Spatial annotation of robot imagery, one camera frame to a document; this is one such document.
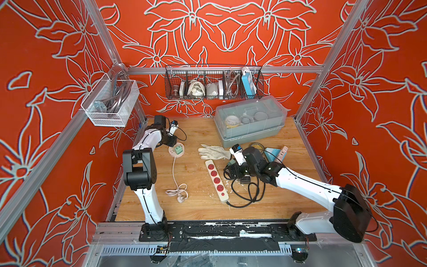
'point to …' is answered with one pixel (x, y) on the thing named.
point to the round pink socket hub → (172, 152)
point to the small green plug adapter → (178, 149)
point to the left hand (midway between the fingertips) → (171, 139)
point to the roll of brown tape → (258, 146)
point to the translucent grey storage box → (242, 121)
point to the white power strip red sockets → (218, 185)
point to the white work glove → (213, 152)
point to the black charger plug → (246, 179)
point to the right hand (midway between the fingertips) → (226, 167)
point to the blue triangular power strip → (274, 154)
